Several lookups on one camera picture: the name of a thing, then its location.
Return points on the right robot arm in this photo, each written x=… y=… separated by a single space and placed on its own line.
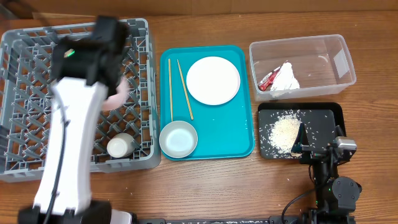
x=336 y=196

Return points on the clear plastic waste bin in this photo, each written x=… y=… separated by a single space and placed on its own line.
x=322 y=65

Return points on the wooden chopstick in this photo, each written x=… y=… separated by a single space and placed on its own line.
x=170 y=90
x=185 y=90

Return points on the teal plastic tray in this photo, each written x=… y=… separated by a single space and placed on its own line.
x=224 y=131

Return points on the white cup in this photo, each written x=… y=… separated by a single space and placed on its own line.
x=120 y=146

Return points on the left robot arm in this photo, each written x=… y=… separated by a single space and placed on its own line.
x=85 y=74

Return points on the large white plate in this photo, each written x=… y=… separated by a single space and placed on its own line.
x=213 y=80

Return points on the left wooden chopstick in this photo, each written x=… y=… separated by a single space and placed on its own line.
x=170 y=90

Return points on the white tissue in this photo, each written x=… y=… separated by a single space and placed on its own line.
x=285 y=79

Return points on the red snack wrapper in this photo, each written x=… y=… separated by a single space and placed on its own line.
x=268 y=79

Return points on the black food waste tray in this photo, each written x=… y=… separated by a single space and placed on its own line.
x=335 y=108

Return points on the grey shallow bowl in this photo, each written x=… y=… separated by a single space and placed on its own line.
x=178 y=139

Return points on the grey plastic dish rack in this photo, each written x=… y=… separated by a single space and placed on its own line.
x=26 y=102

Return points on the pile of rice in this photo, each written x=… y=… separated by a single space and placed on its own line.
x=278 y=130

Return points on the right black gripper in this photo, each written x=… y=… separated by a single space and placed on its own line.
x=311 y=153

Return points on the right wooden chopstick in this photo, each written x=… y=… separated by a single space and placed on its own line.
x=185 y=90

